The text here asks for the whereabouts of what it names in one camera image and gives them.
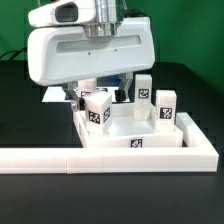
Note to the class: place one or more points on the white marker sheet with tags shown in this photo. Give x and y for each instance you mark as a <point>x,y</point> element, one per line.
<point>57,94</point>

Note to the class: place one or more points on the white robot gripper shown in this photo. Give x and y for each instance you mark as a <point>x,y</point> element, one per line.
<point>74,40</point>

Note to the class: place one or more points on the white L-shaped obstacle fence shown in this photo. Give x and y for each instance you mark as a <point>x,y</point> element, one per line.
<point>198,155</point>

